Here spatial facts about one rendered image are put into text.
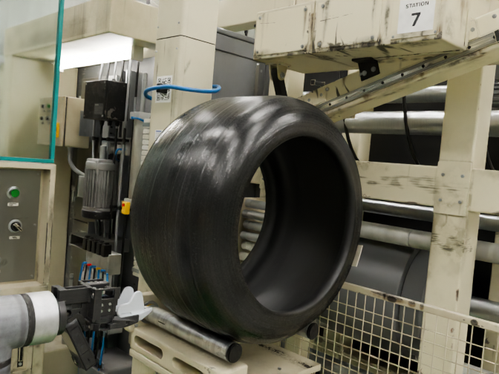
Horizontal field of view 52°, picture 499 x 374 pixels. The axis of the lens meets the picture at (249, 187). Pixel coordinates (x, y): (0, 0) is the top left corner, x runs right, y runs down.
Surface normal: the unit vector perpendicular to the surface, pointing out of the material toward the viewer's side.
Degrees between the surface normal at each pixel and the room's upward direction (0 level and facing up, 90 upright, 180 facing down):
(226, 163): 70
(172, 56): 90
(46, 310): 58
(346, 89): 90
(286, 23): 90
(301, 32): 90
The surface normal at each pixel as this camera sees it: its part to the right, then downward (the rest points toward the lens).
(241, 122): 0.18, -0.51
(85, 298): 0.69, 0.11
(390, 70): -0.71, -0.02
